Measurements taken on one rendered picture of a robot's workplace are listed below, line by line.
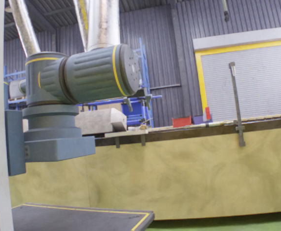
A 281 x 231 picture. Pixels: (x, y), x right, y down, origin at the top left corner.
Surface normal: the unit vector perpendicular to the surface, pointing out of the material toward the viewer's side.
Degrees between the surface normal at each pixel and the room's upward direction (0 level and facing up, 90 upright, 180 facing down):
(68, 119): 90
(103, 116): 80
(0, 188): 90
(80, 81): 115
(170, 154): 90
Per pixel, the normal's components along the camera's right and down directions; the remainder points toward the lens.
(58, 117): 0.52, -0.14
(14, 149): 0.92, -0.13
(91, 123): -0.22, -0.24
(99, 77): -0.24, 0.30
